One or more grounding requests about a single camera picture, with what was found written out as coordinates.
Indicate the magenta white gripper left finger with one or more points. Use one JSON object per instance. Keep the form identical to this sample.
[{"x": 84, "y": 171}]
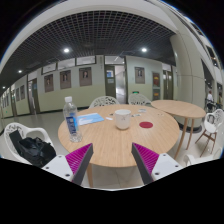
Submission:
[{"x": 71, "y": 167}]

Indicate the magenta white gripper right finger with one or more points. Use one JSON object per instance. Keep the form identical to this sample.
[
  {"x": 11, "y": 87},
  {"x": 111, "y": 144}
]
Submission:
[{"x": 153, "y": 166}]

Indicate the clear plastic water bottle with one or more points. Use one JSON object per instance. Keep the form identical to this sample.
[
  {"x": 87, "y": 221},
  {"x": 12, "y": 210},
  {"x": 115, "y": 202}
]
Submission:
[{"x": 70, "y": 115}]

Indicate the white chair at right edge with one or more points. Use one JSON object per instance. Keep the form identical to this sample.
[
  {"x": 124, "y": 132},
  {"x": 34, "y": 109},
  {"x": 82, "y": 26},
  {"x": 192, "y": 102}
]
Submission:
[{"x": 191, "y": 160}]

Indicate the round red coaster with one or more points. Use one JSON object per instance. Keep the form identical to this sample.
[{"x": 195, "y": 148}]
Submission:
[{"x": 146, "y": 124}]

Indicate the black bag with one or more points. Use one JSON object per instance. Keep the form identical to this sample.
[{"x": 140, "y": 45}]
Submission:
[{"x": 34, "y": 150}]

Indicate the blue paper booklet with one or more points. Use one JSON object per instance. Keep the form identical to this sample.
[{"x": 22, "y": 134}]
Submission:
[{"x": 89, "y": 119}]

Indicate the round wooden table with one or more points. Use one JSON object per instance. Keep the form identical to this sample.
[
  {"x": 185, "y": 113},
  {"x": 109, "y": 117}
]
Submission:
[
  {"x": 185, "y": 110},
  {"x": 112, "y": 146}
]

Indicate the small items on table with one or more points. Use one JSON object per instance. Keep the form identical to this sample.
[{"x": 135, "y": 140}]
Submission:
[{"x": 139, "y": 113}]

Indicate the white ceramic mug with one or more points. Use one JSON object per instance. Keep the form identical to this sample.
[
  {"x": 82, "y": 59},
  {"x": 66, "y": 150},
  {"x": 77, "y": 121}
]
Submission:
[{"x": 122, "y": 118}]

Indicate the white chair with bag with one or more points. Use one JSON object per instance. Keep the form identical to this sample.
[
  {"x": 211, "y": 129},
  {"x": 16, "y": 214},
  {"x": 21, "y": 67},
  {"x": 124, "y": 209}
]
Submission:
[{"x": 24, "y": 132}]

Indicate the white lattice chair right back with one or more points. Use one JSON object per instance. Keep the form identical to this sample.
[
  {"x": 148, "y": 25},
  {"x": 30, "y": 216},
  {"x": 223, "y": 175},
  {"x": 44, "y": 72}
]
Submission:
[{"x": 138, "y": 99}]

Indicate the white lattice chair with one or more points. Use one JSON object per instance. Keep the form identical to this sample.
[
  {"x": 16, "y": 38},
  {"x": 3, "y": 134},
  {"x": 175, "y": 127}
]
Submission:
[
  {"x": 138, "y": 99},
  {"x": 103, "y": 101}
]

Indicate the white lattice chair left back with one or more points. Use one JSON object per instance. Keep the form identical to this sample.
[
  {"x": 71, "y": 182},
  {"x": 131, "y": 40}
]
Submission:
[{"x": 103, "y": 101}]

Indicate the white chair wooden legs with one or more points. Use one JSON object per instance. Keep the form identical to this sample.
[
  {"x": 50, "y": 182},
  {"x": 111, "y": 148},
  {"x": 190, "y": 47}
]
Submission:
[{"x": 213, "y": 128}]

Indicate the person in white shirt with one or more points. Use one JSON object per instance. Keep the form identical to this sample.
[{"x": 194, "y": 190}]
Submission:
[{"x": 209, "y": 101}]

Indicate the framed portrait on wall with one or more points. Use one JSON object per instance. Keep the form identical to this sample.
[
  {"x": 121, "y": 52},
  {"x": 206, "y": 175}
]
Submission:
[
  {"x": 65, "y": 79},
  {"x": 85, "y": 76},
  {"x": 48, "y": 83}
]

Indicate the framed portrait right wall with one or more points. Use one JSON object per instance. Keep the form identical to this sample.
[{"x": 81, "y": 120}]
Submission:
[{"x": 139, "y": 75}]

